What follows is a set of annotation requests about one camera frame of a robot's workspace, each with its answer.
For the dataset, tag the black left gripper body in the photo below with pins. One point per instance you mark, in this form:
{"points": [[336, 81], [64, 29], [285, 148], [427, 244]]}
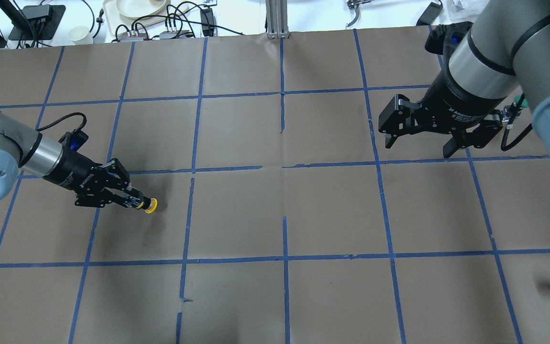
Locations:
{"points": [[73, 170]]}

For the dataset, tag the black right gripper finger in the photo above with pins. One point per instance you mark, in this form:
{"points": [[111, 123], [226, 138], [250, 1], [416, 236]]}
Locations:
{"points": [[402, 117], [478, 138]]}

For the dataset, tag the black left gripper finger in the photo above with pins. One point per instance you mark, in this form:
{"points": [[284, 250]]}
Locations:
{"points": [[123, 189], [101, 200]]}

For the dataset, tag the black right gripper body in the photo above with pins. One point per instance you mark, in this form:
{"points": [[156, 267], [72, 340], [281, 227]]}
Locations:
{"points": [[451, 103]]}

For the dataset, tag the yellow push button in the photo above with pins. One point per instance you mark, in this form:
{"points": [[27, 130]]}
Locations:
{"points": [[148, 205]]}

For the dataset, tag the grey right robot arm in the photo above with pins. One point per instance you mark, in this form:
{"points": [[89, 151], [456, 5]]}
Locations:
{"points": [[491, 66]]}

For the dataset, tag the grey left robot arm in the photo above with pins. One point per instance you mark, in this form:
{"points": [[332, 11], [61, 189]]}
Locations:
{"points": [[23, 148]]}

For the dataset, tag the black power brick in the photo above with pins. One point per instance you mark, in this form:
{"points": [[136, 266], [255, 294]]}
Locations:
{"points": [[431, 12]]}

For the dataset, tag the white paper cup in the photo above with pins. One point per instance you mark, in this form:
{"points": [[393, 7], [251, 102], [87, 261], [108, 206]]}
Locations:
{"points": [[81, 35]]}

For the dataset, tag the beige tray with plates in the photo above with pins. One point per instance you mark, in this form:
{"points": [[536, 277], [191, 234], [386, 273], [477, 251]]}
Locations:
{"points": [[125, 10]]}

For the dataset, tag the black power adapter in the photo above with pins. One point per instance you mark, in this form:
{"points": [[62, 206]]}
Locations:
{"points": [[207, 22]]}

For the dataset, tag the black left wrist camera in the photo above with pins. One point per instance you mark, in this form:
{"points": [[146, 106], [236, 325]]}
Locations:
{"points": [[73, 140]]}

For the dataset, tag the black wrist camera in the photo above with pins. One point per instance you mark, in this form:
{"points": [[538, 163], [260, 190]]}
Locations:
{"points": [[444, 38], [73, 140]]}

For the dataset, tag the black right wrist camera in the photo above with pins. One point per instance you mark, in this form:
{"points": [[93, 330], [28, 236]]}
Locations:
{"points": [[444, 38]]}

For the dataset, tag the aluminium frame post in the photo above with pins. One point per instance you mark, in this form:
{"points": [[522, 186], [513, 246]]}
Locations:
{"points": [[276, 19]]}

